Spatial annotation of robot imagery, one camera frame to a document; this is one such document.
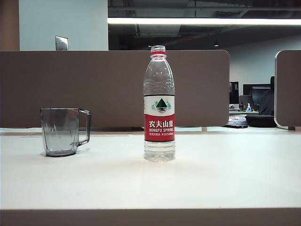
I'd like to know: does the clear water bottle red label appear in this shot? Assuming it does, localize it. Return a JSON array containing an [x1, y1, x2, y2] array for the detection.
[[143, 45, 176, 162]]

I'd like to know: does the grey transparent faceted mug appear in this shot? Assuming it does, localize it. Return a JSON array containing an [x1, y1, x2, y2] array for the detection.
[[40, 107, 92, 158]]

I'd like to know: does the wide brown desk divider panel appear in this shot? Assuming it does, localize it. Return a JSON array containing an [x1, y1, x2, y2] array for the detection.
[[0, 49, 230, 129]]

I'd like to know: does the black sign with numeral two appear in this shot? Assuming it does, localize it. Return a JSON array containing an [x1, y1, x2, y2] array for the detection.
[[229, 81, 239, 105]]

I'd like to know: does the patterned blue red cushion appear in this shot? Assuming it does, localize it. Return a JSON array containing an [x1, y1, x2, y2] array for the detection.
[[224, 114, 249, 129]]

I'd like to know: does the grey monitor back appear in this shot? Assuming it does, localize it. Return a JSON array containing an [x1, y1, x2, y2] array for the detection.
[[239, 95, 253, 110]]

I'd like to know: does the black computer monitor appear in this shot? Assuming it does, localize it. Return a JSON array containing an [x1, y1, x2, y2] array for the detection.
[[243, 84, 271, 107]]

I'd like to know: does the white ceiling light strip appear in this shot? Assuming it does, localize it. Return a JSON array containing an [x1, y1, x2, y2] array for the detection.
[[107, 17, 301, 24]]

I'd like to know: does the round black cushion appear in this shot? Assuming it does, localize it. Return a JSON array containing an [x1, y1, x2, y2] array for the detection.
[[245, 114, 277, 128]]

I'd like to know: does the black office chair back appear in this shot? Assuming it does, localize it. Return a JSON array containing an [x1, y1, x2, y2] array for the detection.
[[258, 76, 275, 116]]

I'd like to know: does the narrow brown desk divider panel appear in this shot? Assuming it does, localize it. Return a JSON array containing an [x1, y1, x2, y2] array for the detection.
[[274, 49, 301, 130]]

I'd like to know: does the metal wall switch plate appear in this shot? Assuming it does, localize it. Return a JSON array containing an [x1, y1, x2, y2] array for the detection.
[[55, 35, 69, 51]]

